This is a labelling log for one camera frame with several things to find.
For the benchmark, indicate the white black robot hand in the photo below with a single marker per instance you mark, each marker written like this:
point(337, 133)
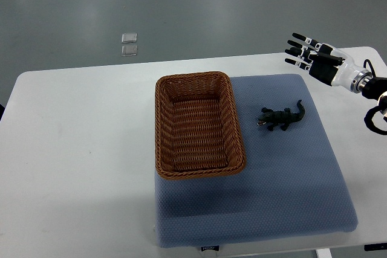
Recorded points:
point(327, 64)

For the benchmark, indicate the blue padded mat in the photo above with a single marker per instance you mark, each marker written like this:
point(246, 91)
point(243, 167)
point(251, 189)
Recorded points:
point(292, 184)

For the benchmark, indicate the upper floor socket plate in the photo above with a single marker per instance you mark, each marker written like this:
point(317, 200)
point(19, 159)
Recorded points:
point(129, 38)

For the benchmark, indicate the brown wicker basket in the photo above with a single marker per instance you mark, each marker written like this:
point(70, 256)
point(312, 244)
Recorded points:
point(197, 131)

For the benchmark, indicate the black table control panel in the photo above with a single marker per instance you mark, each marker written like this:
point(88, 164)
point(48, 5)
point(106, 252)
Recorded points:
point(375, 246)

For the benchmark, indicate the lower floor socket plate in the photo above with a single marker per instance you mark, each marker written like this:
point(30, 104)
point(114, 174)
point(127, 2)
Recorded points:
point(129, 50)

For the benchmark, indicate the dark toy crocodile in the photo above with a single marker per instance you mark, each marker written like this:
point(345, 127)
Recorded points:
point(282, 118)

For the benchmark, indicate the floor socket plate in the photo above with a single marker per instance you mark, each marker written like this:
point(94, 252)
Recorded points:
point(129, 38)
point(129, 50)

